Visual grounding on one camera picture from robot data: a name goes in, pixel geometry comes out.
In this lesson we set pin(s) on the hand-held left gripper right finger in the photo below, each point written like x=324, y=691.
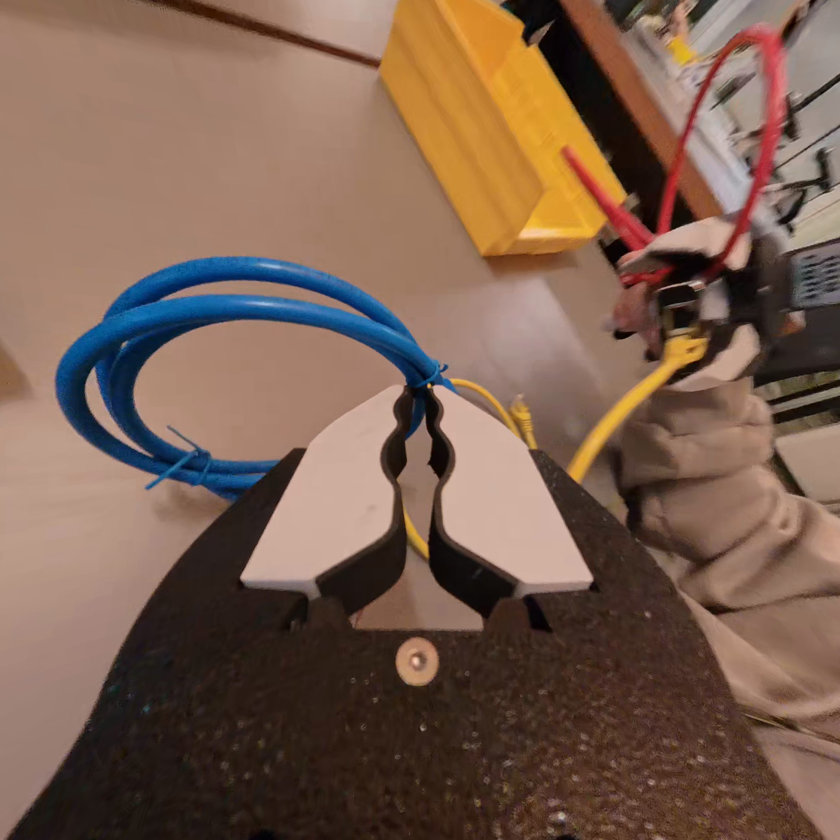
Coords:
x=512, y=512

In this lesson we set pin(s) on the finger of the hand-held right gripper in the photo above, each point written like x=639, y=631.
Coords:
x=722, y=361
x=689, y=239

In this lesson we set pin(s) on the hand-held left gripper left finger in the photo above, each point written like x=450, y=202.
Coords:
x=328, y=512

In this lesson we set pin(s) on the black ethernet splitter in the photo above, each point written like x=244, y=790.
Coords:
x=679, y=302

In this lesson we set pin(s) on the large yellow storage bin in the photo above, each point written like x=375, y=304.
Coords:
x=472, y=118

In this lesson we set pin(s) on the person's right hand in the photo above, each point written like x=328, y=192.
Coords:
x=633, y=315

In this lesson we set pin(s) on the black-framed printed tag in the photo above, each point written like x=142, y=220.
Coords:
x=814, y=275

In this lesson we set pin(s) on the beige zip sweatshirt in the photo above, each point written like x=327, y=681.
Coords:
x=787, y=689

